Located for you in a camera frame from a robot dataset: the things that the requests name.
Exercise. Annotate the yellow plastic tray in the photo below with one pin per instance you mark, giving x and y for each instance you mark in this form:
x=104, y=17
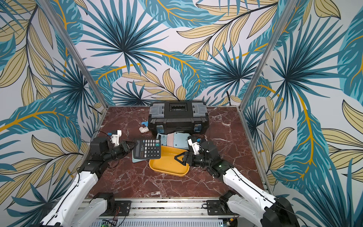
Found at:
x=167, y=164

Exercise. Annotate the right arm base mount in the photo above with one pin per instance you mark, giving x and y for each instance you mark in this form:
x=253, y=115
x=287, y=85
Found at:
x=219, y=206

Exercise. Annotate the light blue calculator face down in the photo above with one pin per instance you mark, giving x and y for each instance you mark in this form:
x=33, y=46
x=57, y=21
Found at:
x=180, y=140

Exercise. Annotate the black plastic toolbox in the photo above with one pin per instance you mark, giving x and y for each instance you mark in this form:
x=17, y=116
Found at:
x=178, y=116

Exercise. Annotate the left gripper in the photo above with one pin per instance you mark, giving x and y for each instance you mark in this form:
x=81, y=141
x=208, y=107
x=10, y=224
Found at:
x=125, y=147

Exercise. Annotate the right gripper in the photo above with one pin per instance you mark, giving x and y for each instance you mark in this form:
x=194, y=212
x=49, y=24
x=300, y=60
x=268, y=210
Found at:
x=191, y=159

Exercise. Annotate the right aluminium frame post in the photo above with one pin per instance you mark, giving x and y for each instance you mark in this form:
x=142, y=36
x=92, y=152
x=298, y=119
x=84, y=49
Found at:
x=268, y=50

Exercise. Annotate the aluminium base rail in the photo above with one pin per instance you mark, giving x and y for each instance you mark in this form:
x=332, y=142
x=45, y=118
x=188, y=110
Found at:
x=170, y=209

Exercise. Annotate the pink calculator face down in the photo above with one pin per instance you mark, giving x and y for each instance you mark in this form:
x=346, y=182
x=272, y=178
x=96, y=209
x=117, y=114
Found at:
x=170, y=140

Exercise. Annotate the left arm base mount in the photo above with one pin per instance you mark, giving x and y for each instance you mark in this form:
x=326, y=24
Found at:
x=114, y=207

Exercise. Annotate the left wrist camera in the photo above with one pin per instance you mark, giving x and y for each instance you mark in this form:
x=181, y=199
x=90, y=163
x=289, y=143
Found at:
x=115, y=137

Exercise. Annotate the aluminium frame post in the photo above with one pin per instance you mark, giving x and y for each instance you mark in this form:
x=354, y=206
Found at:
x=268, y=50
x=59, y=28

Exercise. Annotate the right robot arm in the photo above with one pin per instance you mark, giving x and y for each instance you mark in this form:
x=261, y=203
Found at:
x=247, y=199

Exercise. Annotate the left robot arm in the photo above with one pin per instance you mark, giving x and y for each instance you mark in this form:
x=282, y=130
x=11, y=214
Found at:
x=65, y=213

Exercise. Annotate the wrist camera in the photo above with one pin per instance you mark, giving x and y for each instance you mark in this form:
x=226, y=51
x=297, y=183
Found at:
x=194, y=144
x=115, y=137

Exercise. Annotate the white pipe fitting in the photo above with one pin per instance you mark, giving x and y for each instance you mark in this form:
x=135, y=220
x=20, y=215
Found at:
x=143, y=129

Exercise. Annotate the black desktop calculator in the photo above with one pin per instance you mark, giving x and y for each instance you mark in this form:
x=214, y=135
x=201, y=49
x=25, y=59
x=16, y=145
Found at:
x=147, y=149

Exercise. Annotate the light blue calculator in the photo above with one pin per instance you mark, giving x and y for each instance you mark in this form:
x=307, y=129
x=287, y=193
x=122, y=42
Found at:
x=137, y=160
x=162, y=139

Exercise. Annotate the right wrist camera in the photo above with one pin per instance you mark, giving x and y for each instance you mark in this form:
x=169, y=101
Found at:
x=194, y=144

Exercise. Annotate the left aluminium frame post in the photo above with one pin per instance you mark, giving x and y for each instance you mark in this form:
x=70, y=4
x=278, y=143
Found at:
x=59, y=28

